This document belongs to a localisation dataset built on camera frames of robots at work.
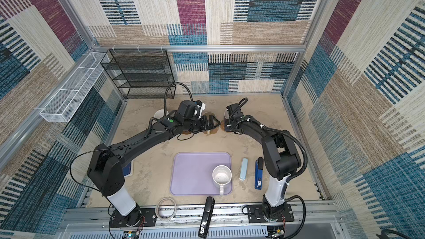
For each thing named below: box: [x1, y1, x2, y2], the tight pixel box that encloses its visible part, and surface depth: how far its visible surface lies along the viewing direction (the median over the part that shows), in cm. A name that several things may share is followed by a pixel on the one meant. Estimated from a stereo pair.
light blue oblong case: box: [239, 157, 249, 181], surface depth 85 cm
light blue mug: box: [153, 108, 169, 119], surface depth 99 cm
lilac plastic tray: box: [169, 151, 233, 196], surface depth 88 cm
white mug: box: [211, 164, 233, 196], surface depth 81 cm
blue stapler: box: [254, 157, 264, 190], surface depth 85 cm
